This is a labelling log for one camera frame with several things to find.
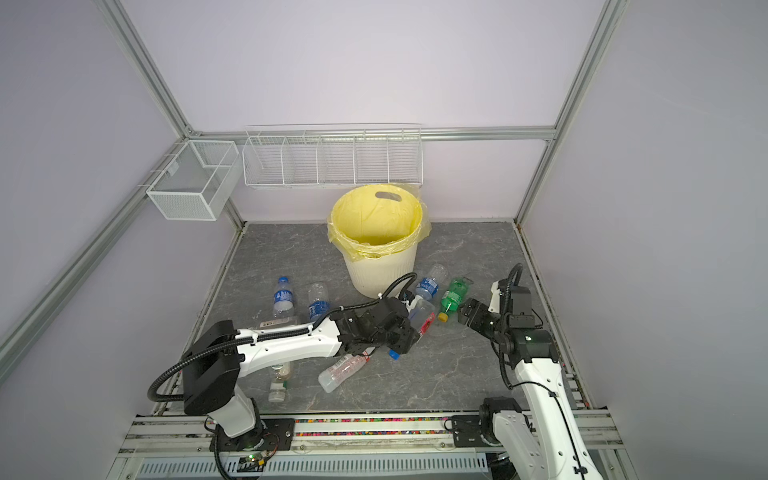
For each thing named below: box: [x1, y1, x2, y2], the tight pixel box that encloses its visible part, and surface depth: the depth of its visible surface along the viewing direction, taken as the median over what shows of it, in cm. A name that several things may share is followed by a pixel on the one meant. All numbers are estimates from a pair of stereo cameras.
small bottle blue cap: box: [273, 276, 294, 319], surface depth 96 cm
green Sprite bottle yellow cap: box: [437, 276, 469, 323], surface depth 96 cm
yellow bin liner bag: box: [327, 183, 432, 261], surface depth 93 cm
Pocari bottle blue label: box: [308, 283, 331, 323], surface depth 93 cm
